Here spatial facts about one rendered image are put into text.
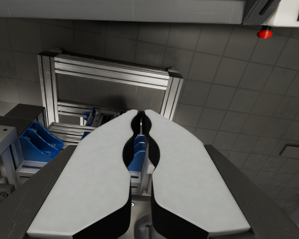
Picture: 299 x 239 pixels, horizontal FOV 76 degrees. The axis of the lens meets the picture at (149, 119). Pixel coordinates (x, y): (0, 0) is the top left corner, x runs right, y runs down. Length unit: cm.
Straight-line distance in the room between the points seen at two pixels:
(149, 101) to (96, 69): 38
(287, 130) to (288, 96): 35
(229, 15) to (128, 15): 19
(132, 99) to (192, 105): 53
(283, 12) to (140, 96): 96
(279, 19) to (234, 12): 8
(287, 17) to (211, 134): 142
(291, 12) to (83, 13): 36
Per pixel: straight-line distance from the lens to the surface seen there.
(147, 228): 58
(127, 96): 125
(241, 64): 157
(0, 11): 47
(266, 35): 63
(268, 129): 197
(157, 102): 127
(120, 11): 40
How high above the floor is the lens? 135
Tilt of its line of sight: 59 degrees down
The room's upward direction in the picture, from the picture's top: 176 degrees clockwise
